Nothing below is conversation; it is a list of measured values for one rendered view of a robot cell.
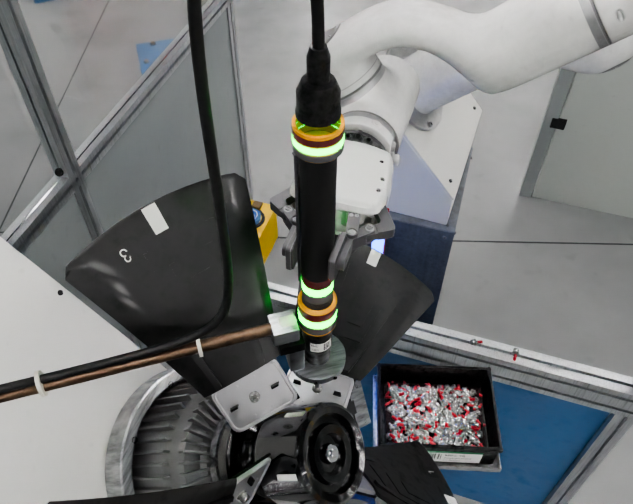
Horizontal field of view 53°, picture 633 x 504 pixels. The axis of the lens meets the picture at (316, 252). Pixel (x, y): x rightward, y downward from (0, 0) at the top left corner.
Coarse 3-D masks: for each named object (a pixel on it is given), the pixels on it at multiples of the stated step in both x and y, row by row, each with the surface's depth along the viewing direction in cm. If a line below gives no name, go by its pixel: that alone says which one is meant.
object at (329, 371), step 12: (288, 312) 72; (276, 324) 71; (276, 336) 70; (288, 336) 71; (300, 336) 72; (288, 348) 72; (300, 348) 72; (336, 348) 79; (288, 360) 76; (300, 360) 75; (336, 360) 78; (300, 372) 77; (312, 372) 77; (324, 372) 77; (336, 372) 77
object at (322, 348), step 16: (320, 64) 47; (304, 80) 49; (320, 80) 48; (336, 80) 49; (304, 96) 48; (320, 96) 48; (336, 96) 49; (304, 112) 49; (320, 112) 49; (336, 112) 50; (304, 336) 74; (320, 336) 72; (304, 352) 77; (320, 352) 75
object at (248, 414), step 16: (272, 368) 76; (240, 384) 76; (256, 384) 76; (288, 384) 77; (224, 400) 77; (240, 400) 77; (272, 400) 77; (288, 400) 77; (224, 416) 77; (240, 416) 77; (256, 416) 77
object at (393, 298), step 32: (352, 256) 98; (384, 256) 100; (352, 288) 95; (384, 288) 96; (416, 288) 99; (352, 320) 91; (384, 320) 93; (416, 320) 95; (352, 352) 88; (384, 352) 89
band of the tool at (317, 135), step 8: (296, 120) 53; (344, 120) 52; (296, 128) 51; (304, 128) 54; (312, 128) 55; (320, 128) 55; (328, 128) 55; (336, 128) 54; (304, 136) 50; (312, 136) 50; (320, 136) 50; (328, 136) 50; (336, 136) 51
